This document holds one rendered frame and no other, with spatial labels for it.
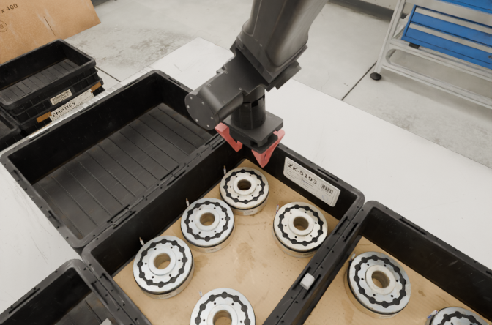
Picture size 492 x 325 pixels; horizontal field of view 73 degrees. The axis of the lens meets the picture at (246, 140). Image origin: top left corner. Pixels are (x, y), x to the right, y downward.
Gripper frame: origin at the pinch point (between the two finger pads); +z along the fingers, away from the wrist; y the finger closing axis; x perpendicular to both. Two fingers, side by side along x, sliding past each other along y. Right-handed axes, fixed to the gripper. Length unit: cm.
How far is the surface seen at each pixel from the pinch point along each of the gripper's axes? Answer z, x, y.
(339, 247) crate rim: 4.5, -3.5, 21.2
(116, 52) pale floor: 85, 71, -204
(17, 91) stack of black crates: 39, -11, -131
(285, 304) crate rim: 4.2, -16.0, 19.8
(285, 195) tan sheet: 13.7, 4.4, 5.2
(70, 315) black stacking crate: 12.3, -38.1, -7.8
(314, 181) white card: 7.1, 6.8, 10.1
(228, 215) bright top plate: 10.2, -8.3, 0.6
